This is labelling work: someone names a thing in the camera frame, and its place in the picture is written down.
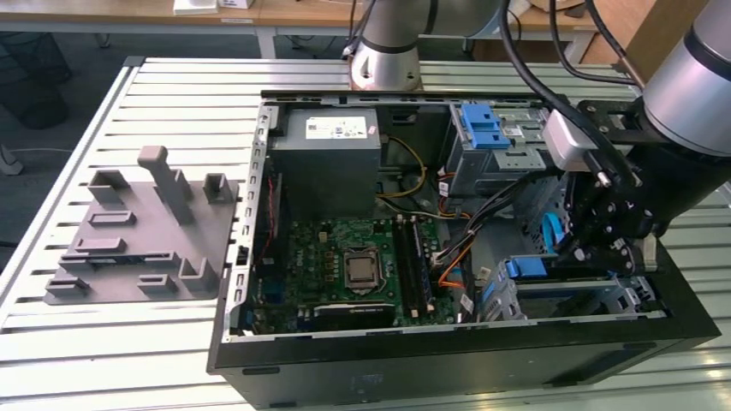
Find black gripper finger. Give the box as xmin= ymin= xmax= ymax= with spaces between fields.
xmin=557 ymin=173 xmax=640 ymax=266
xmin=588 ymin=233 xmax=658 ymax=275

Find blue data wire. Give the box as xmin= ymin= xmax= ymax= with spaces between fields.
xmin=541 ymin=211 xmax=569 ymax=258

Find metal optical drive cage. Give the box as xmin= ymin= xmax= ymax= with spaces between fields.
xmin=445 ymin=102 xmax=573 ymax=198

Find blue plastic drive latch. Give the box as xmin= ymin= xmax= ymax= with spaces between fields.
xmin=461 ymin=104 xmax=513 ymax=150

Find RAM stick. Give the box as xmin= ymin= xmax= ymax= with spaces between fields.
xmin=410 ymin=217 xmax=437 ymax=309

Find wooden cabinet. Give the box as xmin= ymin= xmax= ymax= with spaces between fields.
xmin=582 ymin=0 xmax=696 ymax=86

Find silver CPU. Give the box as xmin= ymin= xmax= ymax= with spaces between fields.
xmin=342 ymin=255 xmax=379 ymax=286

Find cardboard box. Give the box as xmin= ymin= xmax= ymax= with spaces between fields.
xmin=529 ymin=0 xmax=590 ymax=14

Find green motherboard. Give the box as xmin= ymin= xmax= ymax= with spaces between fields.
xmin=251 ymin=216 xmax=458 ymax=333

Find black PC case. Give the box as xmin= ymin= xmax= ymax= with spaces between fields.
xmin=206 ymin=89 xmax=722 ymax=410

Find black graphics card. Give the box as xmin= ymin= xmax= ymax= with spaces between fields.
xmin=311 ymin=301 xmax=397 ymax=331

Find grey power supply unit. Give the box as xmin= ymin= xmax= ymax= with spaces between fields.
xmin=267 ymin=106 xmax=383 ymax=219

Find grey parts rack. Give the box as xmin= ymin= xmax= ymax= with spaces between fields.
xmin=45 ymin=144 xmax=242 ymax=306

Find wooden desk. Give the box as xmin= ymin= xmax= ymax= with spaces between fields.
xmin=0 ymin=0 xmax=608 ymax=65

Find grey stand foot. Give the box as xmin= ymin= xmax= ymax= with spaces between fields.
xmin=0 ymin=143 xmax=26 ymax=176

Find black mesh waste bin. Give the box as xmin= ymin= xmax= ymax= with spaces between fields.
xmin=0 ymin=32 xmax=74 ymax=129

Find black wire bundle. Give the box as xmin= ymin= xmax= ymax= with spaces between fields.
xmin=437 ymin=169 xmax=565 ymax=269

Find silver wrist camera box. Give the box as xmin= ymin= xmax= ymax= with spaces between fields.
xmin=542 ymin=113 xmax=601 ymax=172

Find orange wires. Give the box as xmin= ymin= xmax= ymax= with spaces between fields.
xmin=438 ymin=239 xmax=476 ymax=296

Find yellow wire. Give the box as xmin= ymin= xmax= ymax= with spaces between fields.
xmin=377 ymin=135 xmax=429 ymax=199

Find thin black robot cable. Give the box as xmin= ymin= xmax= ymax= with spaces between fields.
xmin=548 ymin=0 xmax=645 ymax=89

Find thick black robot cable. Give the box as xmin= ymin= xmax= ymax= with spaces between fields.
xmin=497 ymin=0 xmax=645 ymax=188

